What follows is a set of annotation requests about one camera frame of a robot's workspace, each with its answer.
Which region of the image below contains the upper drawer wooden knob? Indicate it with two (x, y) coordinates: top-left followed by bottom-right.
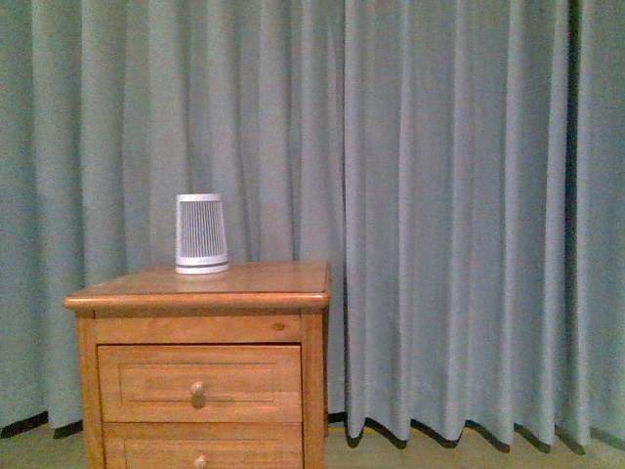
(189, 381), (206, 408)

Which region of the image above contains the drawer wooden knob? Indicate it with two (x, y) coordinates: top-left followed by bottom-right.
(189, 381), (206, 408)
(192, 454), (207, 469)

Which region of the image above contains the lower drawer wooden knob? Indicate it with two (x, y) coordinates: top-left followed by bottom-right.
(192, 454), (207, 469)

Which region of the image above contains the white slatted conical device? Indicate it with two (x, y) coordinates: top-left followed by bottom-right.
(175, 193), (229, 275)

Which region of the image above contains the grey-green curtain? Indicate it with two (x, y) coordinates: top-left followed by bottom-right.
(1, 1), (624, 445)

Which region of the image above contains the wooden nightstand cabinet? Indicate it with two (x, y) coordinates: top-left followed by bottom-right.
(63, 261), (331, 468)

